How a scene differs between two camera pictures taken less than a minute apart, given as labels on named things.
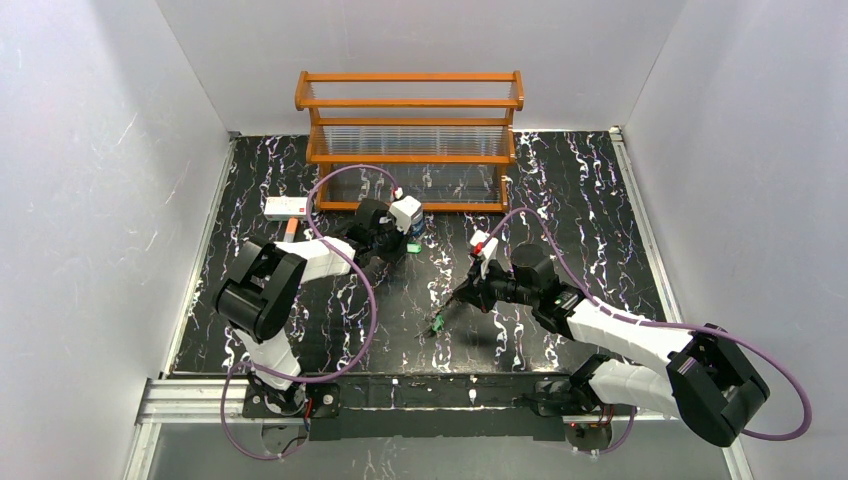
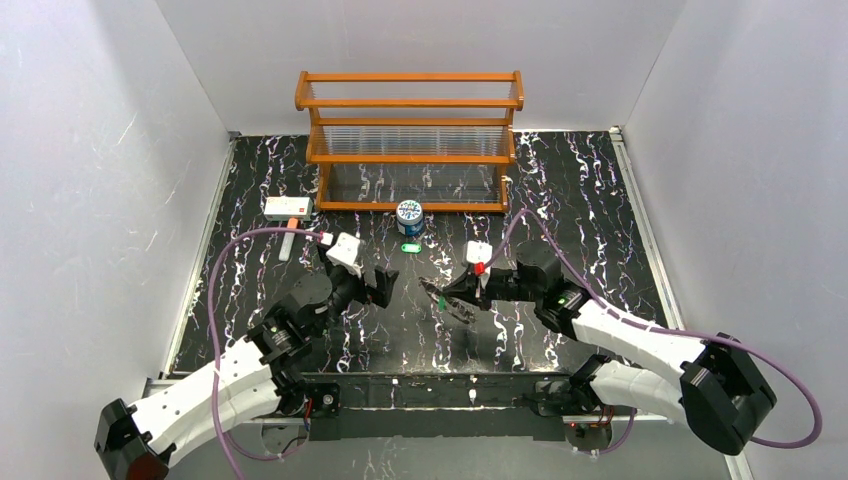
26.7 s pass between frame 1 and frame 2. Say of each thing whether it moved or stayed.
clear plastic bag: moved
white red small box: stayed
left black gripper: moved
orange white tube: stayed
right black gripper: stayed
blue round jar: stayed
